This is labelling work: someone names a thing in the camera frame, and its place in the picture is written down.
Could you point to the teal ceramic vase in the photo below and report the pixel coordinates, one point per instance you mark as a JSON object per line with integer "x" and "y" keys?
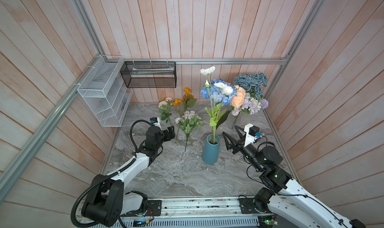
{"x": 211, "y": 149}

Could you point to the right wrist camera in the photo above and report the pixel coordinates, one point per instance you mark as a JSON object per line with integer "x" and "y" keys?
{"x": 252, "y": 134}

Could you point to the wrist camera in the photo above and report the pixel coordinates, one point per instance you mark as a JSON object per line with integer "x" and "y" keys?
{"x": 252, "y": 134}
{"x": 156, "y": 122}

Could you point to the yellow orange flower stem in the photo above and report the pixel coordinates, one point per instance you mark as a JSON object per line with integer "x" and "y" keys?
{"x": 165, "y": 107}

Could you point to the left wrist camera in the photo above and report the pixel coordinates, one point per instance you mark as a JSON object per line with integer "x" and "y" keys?
{"x": 156, "y": 122}

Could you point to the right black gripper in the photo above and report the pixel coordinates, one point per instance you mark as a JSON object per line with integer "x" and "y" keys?
{"x": 240, "y": 145}

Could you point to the black mesh basket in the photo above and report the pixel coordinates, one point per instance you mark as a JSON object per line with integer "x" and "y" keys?
{"x": 149, "y": 74}

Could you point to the teal blue rose bouquet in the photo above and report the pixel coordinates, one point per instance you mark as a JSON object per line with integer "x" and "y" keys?
{"x": 252, "y": 83}

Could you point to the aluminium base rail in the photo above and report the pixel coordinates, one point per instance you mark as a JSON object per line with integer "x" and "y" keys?
{"x": 210, "y": 211}

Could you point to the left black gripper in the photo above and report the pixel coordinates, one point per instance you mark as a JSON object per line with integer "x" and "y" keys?
{"x": 171, "y": 133}

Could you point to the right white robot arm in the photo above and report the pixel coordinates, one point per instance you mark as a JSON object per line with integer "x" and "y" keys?
{"x": 282, "y": 195}

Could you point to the pink white hydrangea bouquet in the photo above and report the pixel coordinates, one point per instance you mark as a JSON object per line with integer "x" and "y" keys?
{"x": 250, "y": 106}

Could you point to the orange flower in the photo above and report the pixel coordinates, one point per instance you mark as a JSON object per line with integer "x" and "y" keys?
{"x": 188, "y": 100}

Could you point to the green leafy flower bunch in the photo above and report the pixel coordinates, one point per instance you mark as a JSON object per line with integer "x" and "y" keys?
{"x": 188, "y": 122}

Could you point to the peach rose stem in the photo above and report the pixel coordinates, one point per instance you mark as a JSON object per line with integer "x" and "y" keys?
{"x": 239, "y": 98}

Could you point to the white wire mesh shelf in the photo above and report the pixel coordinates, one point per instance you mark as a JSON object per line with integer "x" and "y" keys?
{"x": 104, "y": 91}

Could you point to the white flower stem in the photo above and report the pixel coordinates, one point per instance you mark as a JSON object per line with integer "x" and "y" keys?
{"x": 213, "y": 92}

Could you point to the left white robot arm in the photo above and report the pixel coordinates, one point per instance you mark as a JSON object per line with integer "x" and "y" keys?
{"x": 105, "y": 201}

